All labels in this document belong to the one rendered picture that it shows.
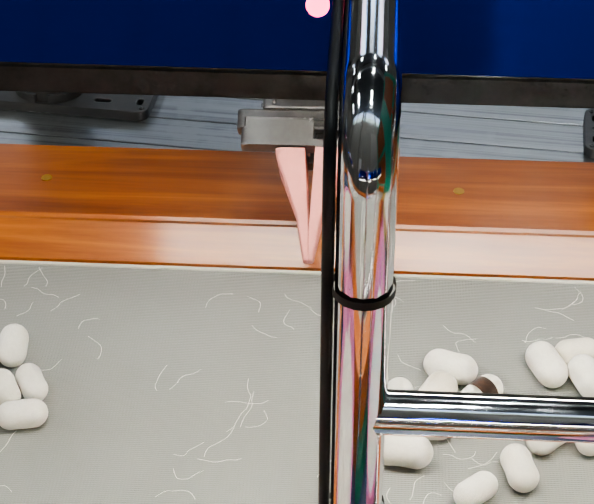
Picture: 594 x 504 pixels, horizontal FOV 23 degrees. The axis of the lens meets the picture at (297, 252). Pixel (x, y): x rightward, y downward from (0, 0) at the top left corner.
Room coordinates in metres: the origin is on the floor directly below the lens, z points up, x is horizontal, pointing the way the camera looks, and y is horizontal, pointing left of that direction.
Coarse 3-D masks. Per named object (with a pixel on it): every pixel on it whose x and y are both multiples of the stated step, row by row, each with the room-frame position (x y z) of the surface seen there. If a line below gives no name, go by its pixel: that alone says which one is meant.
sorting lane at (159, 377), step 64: (0, 320) 0.77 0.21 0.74; (64, 320) 0.77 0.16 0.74; (128, 320) 0.77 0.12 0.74; (192, 320) 0.77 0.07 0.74; (256, 320) 0.77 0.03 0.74; (320, 320) 0.77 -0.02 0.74; (448, 320) 0.77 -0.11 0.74; (512, 320) 0.77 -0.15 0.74; (576, 320) 0.77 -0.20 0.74; (64, 384) 0.71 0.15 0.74; (128, 384) 0.71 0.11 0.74; (192, 384) 0.71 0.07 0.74; (256, 384) 0.71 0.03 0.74; (512, 384) 0.71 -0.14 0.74; (0, 448) 0.65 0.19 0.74; (64, 448) 0.65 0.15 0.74; (128, 448) 0.65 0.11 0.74; (192, 448) 0.65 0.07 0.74; (256, 448) 0.65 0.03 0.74; (448, 448) 0.65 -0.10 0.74; (576, 448) 0.65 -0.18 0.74
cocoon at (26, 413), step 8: (16, 400) 0.68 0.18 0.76; (24, 400) 0.67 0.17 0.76; (32, 400) 0.67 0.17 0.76; (40, 400) 0.68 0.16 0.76; (0, 408) 0.67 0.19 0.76; (8, 408) 0.67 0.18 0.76; (16, 408) 0.67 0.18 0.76; (24, 408) 0.67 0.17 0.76; (32, 408) 0.67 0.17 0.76; (40, 408) 0.67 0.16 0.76; (0, 416) 0.66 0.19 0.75; (8, 416) 0.66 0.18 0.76; (16, 416) 0.66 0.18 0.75; (24, 416) 0.66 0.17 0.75; (32, 416) 0.66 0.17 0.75; (40, 416) 0.67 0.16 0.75; (0, 424) 0.66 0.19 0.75; (8, 424) 0.66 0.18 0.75; (16, 424) 0.66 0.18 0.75; (24, 424) 0.66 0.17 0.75; (32, 424) 0.66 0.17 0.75; (40, 424) 0.67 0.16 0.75
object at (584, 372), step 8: (576, 360) 0.71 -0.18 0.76; (584, 360) 0.71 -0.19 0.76; (592, 360) 0.71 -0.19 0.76; (568, 368) 0.71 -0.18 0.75; (576, 368) 0.71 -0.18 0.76; (584, 368) 0.70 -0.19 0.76; (592, 368) 0.70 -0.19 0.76; (576, 376) 0.70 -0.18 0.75; (584, 376) 0.70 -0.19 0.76; (592, 376) 0.70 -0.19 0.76; (576, 384) 0.70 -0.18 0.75; (584, 384) 0.69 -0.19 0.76; (592, 384) 0.69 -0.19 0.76; (584, 392) 0.69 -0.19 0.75; (592, 392) 0.69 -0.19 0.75
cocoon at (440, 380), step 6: (438, 372) 0.70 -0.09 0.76; (444, 372) 0.70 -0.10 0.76; (432, 378) 0.69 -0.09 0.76; (438, 378) 0.69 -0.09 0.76; (444, 378) 0.69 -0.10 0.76; (450, 378) 0.69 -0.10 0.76; (426, 384) 0.69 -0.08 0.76; (432, 384) 0.69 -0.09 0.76; (438, 384) 0.69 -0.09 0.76; (444, 384) 0.69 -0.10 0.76; (450, 384) 0.69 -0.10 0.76; (456, 384) 0.69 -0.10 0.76; (420, 390) 0.68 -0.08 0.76; (426, 390) 0.68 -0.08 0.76; (432, 390) 0.68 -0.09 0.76; (438, 390) 0.68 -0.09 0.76; (444, 390) 0.68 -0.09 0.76; (450, 390) 0.69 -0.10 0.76; (456, 390) 0.69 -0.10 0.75
